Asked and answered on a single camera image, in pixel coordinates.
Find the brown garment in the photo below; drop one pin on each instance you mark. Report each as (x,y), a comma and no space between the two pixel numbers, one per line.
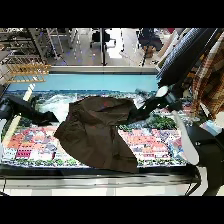
(95,133)

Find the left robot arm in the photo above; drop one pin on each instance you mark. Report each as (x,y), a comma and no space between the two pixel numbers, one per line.
(23,107)

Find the dark blue dotted garment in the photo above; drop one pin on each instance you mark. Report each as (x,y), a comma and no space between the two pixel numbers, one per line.
(186,53)

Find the orange checked shirt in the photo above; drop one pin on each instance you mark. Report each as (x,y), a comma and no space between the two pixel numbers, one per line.
(210,83)

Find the silver frame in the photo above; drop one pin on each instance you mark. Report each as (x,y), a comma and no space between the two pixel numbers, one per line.
(100,182)

